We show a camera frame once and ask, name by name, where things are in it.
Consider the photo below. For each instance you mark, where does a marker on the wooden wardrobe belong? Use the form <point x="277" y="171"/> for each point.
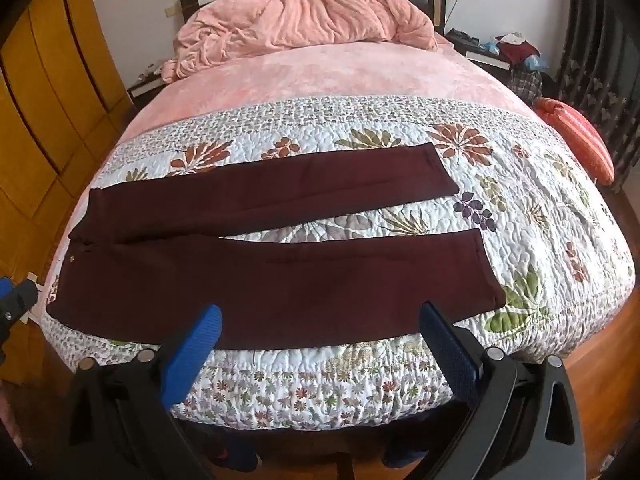
<point x="50" y="85"/>

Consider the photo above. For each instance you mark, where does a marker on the maroon pants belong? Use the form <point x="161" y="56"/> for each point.
<point x="280" y="280"/>

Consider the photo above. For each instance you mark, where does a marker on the orange striped pillow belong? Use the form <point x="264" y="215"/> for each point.
<point x="580" y="135"/>

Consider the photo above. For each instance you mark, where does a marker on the blue plastic bag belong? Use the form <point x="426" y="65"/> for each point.
<point x="536" y="62"/>

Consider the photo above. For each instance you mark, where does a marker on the beige wall socket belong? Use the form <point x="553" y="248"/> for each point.
<point x="172" y="9"/>

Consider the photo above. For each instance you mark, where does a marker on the dark nightstand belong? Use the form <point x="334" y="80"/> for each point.
<point x="142" y="91"/>
<point x="487" y="57"/>

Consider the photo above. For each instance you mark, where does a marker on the plaid cloth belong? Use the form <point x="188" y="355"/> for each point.
<point x="525" y="82"/>

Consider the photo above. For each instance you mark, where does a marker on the floral quilted bedspread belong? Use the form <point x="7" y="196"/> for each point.
<point x="525" y="200"/>

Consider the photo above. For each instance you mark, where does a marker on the dark red cloth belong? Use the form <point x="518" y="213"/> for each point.
<point x="517" y="51"/>

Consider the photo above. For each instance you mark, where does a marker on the crumpled pink blanket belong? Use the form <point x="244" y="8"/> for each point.
<point x="300" y="15"/>

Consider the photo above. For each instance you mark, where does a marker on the blue slipper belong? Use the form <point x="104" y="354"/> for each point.
<point x="402" y="456"/>
<point x="237" y="455"/>

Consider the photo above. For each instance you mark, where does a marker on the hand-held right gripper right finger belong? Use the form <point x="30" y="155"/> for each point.
<point x="450" y="355"/>

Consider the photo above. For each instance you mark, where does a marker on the dark patterned curtain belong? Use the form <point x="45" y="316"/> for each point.
<point x="600" y="60"/>

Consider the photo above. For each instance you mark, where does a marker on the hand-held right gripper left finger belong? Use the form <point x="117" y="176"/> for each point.
<point x="200" y="340"/>

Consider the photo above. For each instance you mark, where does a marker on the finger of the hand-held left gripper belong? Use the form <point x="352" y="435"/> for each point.
<point x="12" y="305"/>

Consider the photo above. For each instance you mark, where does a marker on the pink bed sheet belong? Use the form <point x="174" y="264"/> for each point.
<point x="325" y="75"/>

